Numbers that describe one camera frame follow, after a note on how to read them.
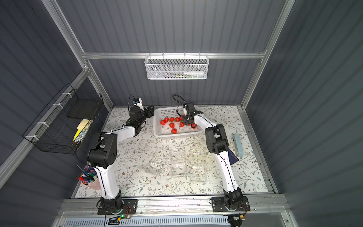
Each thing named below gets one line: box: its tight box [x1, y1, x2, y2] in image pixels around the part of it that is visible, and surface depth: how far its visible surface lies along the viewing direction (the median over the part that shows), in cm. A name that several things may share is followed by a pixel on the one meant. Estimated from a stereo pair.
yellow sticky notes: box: [72, 118, 90, 142], surface depth 75 cm
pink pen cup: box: [80, 176, 102, 191], surface depth 73 cm
